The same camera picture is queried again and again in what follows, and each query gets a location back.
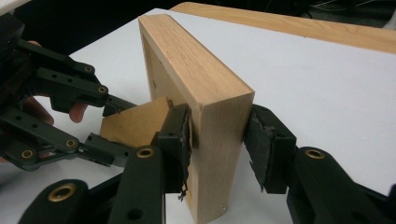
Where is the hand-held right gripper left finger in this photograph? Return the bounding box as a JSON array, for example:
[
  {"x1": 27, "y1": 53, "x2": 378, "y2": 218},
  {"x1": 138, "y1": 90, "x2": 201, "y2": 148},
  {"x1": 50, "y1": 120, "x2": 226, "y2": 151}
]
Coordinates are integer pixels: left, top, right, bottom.
[{"x1": 106, "y1": 103, "x2": 193, "y2": 224}]

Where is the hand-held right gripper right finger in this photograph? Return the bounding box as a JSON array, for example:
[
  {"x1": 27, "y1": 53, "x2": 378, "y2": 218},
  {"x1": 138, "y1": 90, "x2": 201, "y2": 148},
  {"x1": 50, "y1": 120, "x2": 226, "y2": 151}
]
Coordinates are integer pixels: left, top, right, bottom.
[{"x1": 242, "y1": 104, "x2": 394, "y2": 224}]

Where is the wooden picture frame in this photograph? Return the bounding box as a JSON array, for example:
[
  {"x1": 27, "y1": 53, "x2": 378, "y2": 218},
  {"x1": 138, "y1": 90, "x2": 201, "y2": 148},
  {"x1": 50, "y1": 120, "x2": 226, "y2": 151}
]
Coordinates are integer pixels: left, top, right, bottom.
[{"x1": 99, "y1": 13, "x2": 256, "y2": 224}]

